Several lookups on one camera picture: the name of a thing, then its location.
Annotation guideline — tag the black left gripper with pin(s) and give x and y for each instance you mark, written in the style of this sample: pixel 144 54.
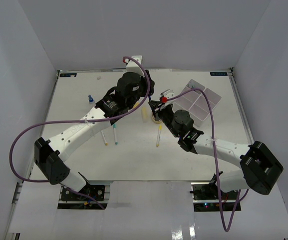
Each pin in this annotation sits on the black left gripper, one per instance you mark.
pixel 144 81

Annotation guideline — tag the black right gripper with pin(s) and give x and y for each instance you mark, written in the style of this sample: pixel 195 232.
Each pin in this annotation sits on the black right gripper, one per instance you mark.
pixel 154 105

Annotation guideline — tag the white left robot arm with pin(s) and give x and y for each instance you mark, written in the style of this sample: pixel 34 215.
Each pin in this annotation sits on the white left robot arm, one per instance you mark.
pixel 50 155

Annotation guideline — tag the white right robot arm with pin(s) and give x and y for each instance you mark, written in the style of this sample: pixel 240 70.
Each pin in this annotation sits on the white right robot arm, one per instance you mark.
pixel 258 168

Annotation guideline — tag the yellow tipped white pen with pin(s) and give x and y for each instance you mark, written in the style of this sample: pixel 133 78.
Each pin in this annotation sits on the yellow tipped white pen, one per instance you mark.
pixel 158 135

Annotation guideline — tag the white divided organizer box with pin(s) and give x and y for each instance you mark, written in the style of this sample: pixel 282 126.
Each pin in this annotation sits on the white divided organizer box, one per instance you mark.
pixel 195 103

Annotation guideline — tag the teal tipped white pen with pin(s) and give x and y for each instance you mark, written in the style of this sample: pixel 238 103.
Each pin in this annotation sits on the teal tipped white pen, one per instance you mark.
pixel 115 134

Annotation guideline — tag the blue capped small marker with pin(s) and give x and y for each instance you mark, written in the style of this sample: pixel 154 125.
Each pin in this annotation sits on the blue capped small marker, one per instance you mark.
pixel 90 99

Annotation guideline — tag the orange tipped white pen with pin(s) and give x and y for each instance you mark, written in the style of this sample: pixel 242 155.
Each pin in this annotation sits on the orange tipped white pen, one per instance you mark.
pixel 104 138

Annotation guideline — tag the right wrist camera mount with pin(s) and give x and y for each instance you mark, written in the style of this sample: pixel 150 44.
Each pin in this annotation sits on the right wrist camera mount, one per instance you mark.
pixel 166 97

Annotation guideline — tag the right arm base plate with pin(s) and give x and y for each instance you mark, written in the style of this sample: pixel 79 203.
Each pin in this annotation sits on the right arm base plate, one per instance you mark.
pixel 205 197

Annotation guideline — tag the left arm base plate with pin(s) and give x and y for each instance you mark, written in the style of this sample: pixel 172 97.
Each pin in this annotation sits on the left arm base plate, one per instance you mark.
pixel 94 197

